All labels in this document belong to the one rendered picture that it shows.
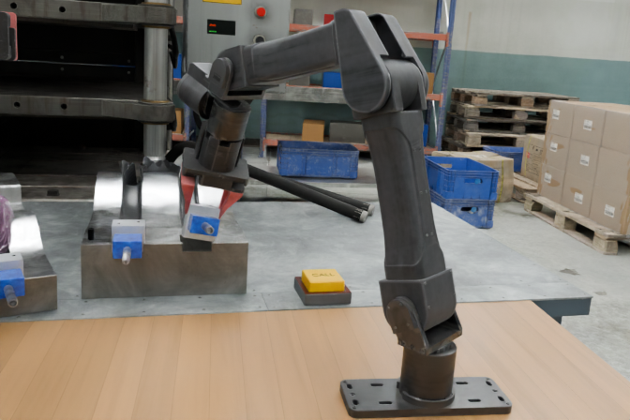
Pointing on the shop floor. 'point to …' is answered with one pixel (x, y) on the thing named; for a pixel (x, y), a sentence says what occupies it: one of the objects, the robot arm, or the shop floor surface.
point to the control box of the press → (233, 2)
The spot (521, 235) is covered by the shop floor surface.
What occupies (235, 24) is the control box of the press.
